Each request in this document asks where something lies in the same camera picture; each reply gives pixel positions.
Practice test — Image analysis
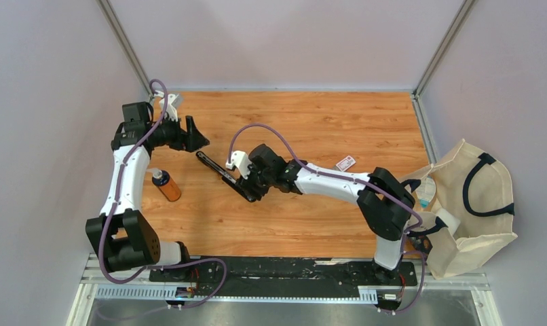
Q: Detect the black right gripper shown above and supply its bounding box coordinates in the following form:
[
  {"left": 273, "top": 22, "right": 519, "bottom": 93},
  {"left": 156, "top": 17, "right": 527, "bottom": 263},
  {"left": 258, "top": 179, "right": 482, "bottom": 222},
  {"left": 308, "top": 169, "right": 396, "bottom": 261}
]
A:
[{"left": 235, "top": 160, "right": 275, "bottom": 201}]

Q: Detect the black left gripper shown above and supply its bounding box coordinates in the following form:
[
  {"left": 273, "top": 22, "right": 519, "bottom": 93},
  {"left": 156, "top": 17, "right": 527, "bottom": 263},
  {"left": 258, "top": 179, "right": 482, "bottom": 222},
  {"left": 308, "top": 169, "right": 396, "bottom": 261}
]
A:
[{"left": 146, "top": 113, "right": 209, "bottom": 153}]

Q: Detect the black stapler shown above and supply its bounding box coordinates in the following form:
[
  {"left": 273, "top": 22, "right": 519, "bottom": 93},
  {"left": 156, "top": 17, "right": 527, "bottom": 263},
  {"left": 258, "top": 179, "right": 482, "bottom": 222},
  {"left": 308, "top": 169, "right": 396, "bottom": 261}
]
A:
[{"left": 195, "top": 151, "right": 257, "bottom": 202}]

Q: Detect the small staple box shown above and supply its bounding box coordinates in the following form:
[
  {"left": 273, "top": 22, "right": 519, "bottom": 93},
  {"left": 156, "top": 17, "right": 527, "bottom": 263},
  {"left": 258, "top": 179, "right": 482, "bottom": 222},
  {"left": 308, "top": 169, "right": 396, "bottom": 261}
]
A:
[{"left": 334, "top": 156, "right": 356, "bottom": 172}]

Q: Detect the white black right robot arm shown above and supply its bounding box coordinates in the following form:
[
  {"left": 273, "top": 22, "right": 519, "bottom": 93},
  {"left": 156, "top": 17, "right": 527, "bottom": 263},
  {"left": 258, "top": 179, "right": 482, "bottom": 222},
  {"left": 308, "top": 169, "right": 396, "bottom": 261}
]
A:
[{"left": 226, "top": 144, "right": 415, "bottom": 285}]

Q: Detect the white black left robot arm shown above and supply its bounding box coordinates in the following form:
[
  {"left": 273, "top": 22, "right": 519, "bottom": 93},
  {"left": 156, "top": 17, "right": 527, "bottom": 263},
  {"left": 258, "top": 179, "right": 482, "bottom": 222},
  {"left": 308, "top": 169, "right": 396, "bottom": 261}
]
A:
[{"left": 86, "top": 94, "right": 209, "bottom": 282}]

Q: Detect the orange round object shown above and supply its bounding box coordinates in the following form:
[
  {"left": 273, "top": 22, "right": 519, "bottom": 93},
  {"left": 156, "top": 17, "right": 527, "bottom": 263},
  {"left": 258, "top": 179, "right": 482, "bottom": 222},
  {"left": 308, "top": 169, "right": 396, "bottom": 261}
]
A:
[{"left": 147, "top": 168, "right": 182, "bottom": 202}]

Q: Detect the beige tote bag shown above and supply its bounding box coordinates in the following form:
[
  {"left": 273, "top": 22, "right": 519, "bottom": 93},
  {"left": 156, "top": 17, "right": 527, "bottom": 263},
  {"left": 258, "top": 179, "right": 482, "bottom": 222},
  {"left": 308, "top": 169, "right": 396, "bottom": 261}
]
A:
[{"left": 402, "top": 140, "right": 517, "bottom": 279}]

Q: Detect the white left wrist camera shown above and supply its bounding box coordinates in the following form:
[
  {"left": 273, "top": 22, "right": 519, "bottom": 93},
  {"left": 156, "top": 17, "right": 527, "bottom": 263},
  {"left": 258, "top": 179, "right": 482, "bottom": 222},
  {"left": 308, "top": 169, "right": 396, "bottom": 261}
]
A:
[{"left": 153, "top": 90, "right": 183, "bottom": 122}]

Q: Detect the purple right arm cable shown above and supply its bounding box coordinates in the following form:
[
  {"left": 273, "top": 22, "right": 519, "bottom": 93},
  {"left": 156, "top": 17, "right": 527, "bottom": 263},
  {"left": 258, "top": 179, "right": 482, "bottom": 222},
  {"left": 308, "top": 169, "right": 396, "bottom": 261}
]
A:
[{"left": 227, "top": 124, "right": 425, "bottom": 314}]

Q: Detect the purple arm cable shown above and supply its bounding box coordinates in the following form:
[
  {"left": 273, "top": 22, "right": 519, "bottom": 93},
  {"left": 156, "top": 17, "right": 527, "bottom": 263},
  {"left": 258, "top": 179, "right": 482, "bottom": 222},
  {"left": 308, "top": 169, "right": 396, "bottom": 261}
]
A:
[
  {"left": 227, "top": 124, "right": 425, "bottom": 314},
  {"left": 97, "top": 79, "right": 229, "bottom": 310}
]

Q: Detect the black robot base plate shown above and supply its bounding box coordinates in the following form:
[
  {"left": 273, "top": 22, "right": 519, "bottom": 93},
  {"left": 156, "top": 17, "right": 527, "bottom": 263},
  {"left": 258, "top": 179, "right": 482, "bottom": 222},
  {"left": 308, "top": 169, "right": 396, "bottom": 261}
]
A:
[{"left": 149, "top": 256, "right": 418, "bottom": 299}]

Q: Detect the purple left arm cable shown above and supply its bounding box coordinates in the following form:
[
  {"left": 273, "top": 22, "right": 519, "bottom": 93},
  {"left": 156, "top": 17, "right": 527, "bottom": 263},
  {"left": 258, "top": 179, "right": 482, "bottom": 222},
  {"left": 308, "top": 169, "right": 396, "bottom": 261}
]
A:
[{"left": 97, "top": 79, "right": 229, "bottom": 310}]

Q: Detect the aluminium frame rail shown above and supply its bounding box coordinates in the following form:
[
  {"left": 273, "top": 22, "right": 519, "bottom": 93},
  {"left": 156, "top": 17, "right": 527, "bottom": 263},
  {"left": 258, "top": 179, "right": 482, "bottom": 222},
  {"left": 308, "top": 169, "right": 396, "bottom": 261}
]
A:
[{"left": 81, "top": 255, "right": 490, "bottom": 304}]

